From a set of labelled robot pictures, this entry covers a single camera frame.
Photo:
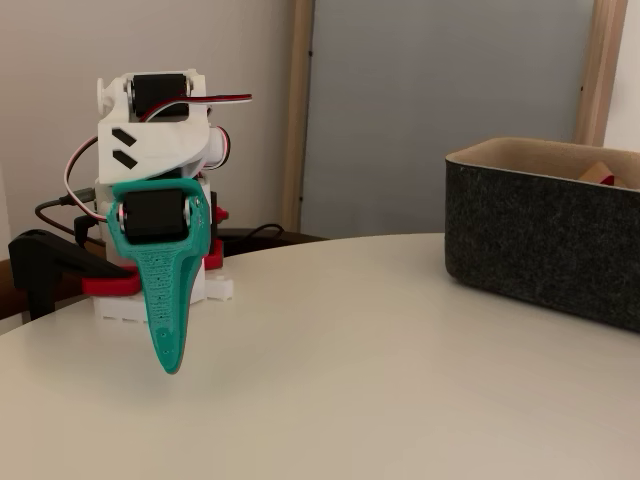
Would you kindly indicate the red and wood toy block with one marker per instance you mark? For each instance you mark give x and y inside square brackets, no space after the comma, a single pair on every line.
[595,172]

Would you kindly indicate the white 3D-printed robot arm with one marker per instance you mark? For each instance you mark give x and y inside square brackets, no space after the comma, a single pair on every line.
[160,145]

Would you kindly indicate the dark grey felt bin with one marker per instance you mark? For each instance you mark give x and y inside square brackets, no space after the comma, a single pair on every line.
[525,240]

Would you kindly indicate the black and red table clamp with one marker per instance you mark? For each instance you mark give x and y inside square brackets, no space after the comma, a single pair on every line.
[40,250]
[215,257]

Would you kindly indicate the light wooden frame grey panel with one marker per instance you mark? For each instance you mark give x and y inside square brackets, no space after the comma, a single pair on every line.
[300,100]

